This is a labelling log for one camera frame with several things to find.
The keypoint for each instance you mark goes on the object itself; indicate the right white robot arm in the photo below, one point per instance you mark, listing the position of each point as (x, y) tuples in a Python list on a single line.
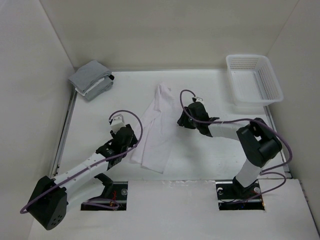
[(259, 144)]

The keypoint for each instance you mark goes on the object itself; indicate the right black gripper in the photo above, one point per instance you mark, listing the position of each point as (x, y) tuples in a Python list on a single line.
[(183, 121)]

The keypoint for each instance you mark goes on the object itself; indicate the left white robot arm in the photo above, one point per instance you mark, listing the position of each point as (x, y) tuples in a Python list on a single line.
[(51, 197)]

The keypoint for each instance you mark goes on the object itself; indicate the metal table rail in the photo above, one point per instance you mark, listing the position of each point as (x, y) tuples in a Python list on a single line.
[(56, 162), (286, 151)]

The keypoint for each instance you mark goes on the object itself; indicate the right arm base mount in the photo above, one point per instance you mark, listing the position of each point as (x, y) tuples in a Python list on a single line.
[(233, 197)]

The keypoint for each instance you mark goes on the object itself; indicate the white plastic basket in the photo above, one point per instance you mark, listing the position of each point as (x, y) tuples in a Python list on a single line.
[(252, 80)]

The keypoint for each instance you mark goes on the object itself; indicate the left metal table rail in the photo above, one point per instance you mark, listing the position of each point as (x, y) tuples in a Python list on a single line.
[(56, 162)]

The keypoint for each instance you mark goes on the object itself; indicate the white tank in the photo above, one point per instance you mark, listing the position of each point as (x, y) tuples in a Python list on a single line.
[(90, 88), (159, 123)]

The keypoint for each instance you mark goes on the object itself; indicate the bottom grey folded tank top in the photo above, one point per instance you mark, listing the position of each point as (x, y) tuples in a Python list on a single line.
[(104, 86)]

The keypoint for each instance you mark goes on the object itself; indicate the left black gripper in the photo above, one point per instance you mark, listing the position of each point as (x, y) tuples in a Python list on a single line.
[(132, 142)]

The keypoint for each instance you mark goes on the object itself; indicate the white folded tank top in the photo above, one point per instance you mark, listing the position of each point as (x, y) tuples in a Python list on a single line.
[(90, 88)]

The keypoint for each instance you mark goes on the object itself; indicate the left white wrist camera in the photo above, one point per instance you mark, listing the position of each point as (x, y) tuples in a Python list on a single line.
[(116, 123)]

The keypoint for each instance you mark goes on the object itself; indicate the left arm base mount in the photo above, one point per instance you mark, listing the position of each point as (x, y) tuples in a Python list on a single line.
[(113, 197)]

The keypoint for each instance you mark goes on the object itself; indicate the grey folded tank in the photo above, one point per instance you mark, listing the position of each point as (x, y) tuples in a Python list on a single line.
[(88, 75), (104, 86)]

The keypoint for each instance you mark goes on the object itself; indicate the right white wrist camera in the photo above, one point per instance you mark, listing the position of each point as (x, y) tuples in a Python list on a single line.
[(198, 99)]

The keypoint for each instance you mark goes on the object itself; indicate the right metal table rail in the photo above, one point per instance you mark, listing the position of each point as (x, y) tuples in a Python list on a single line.
[(286, 151)]

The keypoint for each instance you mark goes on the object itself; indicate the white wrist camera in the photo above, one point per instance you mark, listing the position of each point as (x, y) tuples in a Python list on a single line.
[(116, 123), (198, 99)]

